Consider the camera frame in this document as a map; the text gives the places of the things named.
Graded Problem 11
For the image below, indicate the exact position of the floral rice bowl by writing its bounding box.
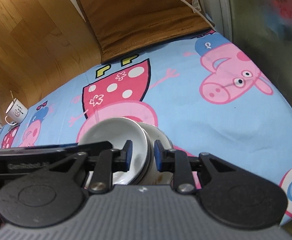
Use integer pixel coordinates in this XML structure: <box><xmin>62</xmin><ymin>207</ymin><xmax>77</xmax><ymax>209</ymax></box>
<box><xmin>77</xmin><ymin>117</ymin><xmax>153</xmax><ymax>185</ymax></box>
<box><xmin>136</xmin><ymin>121</ymin><xmax>174</xmax><ymax>186</ymax></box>

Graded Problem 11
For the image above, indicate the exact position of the white enamel mug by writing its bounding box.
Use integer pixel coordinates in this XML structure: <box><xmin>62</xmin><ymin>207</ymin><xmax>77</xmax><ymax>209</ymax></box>
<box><xmin>5</xmin><ymin>98</ymin><xmax>28</xmax><ymax>126</ymax></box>

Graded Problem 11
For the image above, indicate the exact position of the blue cartoon pig tablecloth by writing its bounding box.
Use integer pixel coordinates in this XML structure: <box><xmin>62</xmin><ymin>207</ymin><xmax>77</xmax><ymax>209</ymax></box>
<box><xmin>0</xmin><ymin>31</ymin><xmax>292</xmax><ymax>223</ymax></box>

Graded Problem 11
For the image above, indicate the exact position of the brown seat cushion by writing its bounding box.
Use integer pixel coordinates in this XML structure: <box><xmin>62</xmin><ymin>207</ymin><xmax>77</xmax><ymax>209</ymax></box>
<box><xmin>77</xmin><ymin>0</ymin><xmax>211</xmax><ymax>62</ymax></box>

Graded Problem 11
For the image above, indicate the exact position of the frosted glass cabinet door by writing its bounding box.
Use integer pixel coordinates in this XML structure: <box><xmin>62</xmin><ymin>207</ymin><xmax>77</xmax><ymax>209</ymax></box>
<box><xmin>200</xmin><ymin>0</ymin><xmax>292</xmax><ymax>107</ymax></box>

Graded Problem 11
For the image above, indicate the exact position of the white power cable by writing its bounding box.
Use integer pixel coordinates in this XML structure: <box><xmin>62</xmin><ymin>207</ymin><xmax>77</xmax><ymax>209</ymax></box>
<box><xmin>149</xmin><ymin>0</ymin><xmax>215</xmax><ymax>28</ymax></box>

